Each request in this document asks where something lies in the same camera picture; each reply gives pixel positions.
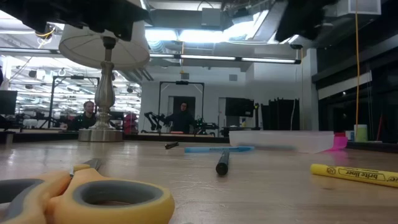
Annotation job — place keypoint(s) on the overhead light bar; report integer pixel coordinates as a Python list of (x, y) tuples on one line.
[(217, 58)]

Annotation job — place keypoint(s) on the person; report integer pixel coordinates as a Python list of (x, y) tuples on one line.
[(183, 119), (87, 119)]

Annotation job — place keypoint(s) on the black folded panels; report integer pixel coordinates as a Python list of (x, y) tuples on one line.
[(280, 113)]

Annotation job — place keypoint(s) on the green white cup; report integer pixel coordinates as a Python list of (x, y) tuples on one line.
[(360, 133)]

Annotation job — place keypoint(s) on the white shade silver table lamp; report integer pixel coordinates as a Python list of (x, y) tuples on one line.
[(104, 93)]

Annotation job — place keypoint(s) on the distant black rig frame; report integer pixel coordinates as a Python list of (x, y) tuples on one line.
[(76, 77), (182, 82)]

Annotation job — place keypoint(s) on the yellow brite liner highlighter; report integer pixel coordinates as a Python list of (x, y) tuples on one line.
[(351, 174)]

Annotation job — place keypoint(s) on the blue pen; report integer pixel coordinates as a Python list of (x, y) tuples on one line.
[(217, 149)]

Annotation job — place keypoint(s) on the pink lid clear pencil box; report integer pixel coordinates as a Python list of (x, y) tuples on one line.
[(280, 140)]

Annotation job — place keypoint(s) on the pink background object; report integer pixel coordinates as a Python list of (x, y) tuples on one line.
[(130, 123)]

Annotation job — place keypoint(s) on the black pen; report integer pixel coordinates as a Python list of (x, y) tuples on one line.
[(223, 163), (171, 145)]

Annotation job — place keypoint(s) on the black television screen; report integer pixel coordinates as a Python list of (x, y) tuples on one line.
[(7, 102)]

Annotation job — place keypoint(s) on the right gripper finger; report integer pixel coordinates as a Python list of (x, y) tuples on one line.
[(295, 18)]

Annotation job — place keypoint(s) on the black monitor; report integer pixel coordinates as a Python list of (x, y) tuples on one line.
[(239, 107)]

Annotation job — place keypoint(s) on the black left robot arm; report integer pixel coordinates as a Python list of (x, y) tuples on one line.
[(31, 12)]

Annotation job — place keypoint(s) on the black aluminium table frame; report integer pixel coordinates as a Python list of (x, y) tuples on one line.
[(149, 137)]

